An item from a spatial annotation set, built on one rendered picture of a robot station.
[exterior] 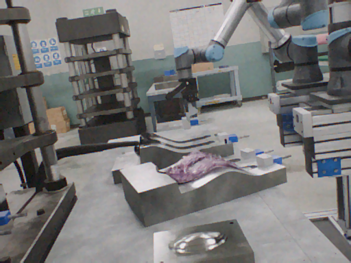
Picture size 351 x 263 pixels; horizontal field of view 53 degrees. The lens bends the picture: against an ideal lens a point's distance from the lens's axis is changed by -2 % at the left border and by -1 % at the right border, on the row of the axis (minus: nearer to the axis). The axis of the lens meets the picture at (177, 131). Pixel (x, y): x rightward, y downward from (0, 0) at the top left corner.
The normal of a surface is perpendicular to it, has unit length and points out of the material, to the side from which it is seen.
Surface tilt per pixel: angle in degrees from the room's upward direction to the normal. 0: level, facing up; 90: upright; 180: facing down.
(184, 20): 90
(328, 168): 90
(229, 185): 90
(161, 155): 90
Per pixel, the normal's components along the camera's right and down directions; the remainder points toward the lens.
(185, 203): 0.36, 0.15
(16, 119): 0.07, 0.20
